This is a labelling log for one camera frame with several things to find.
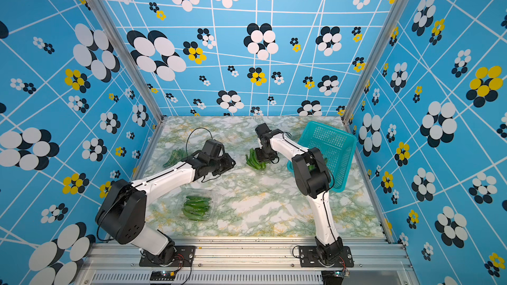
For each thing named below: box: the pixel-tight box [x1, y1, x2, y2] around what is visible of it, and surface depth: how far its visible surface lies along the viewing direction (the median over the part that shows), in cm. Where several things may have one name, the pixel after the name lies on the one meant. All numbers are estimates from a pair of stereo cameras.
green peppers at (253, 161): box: [245, 147, 271, 170], surface depth 98 cm
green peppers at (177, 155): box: [162, 147, 188, 168], surface depth 101 cm
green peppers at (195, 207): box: [182, 195, 214, 222], surface depth 84 cm
